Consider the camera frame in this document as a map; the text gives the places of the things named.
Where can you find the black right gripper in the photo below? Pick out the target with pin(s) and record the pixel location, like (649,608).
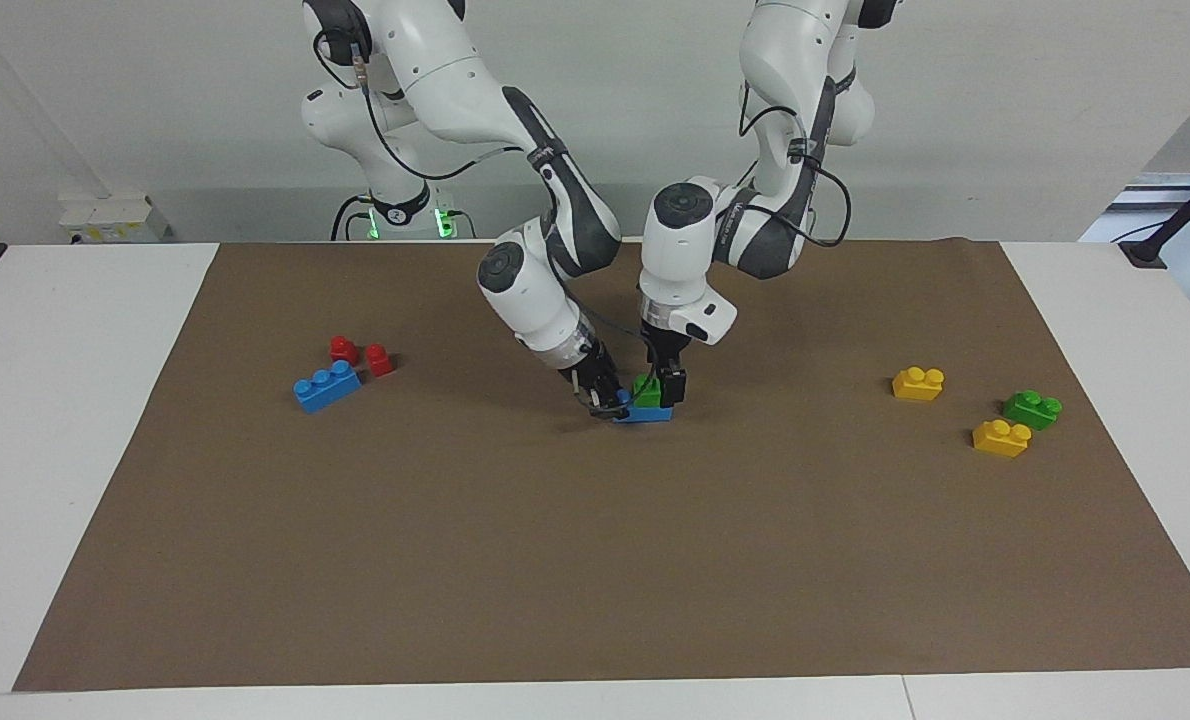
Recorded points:
(595,375)

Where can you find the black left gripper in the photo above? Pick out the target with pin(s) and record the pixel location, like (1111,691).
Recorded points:
(667,355)

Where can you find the green two-stud toy block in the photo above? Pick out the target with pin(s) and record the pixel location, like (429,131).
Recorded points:
(1030,410)
(647,393)

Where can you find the blue three-stud toy block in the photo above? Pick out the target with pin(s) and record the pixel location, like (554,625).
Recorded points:
(327,390)
(650,414)

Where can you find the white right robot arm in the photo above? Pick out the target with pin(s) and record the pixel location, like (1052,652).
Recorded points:
(445,70)

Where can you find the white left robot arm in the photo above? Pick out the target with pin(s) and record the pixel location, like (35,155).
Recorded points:
(680,250)

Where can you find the red one-stud toy block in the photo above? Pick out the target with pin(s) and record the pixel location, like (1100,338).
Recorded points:
(380,362)
(343,350)

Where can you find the yellow two-stud toy block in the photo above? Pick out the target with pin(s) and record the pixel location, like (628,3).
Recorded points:
(1000,440)
(917,386)

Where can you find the brown table mat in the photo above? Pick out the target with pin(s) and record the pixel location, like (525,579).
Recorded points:
(595,560)

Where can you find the black stand pole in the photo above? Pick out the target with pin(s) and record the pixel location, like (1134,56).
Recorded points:
(1145,250)

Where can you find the white power strip box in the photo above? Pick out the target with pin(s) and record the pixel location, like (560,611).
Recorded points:
(115,218)

